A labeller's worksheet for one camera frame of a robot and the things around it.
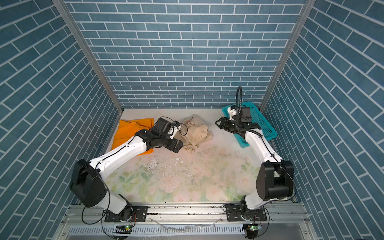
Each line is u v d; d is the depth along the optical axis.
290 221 0.73
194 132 0.94
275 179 0.44
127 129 1.05
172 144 0.75
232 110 0.79
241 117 0.67
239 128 0.64
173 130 0.70
